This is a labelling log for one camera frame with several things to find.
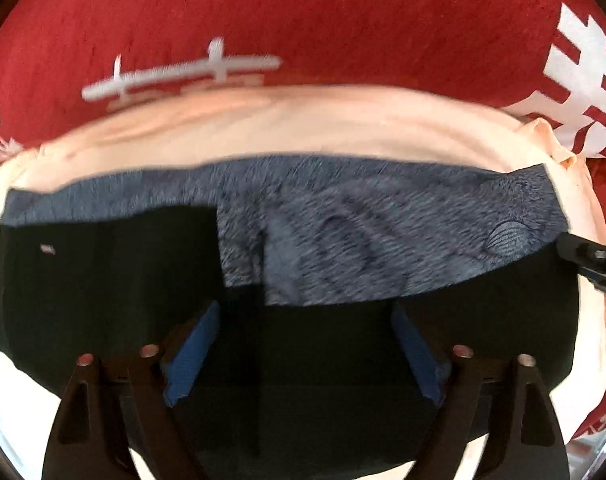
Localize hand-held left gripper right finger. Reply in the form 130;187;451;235
390;302;571;480

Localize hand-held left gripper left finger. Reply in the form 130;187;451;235
42;300;222;480

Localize black pants with blue trim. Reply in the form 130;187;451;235
0;157;584;476

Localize cream blanket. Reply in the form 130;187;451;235
0;82;606;480

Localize red printed bedsheet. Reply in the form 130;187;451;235
0;0;606;441

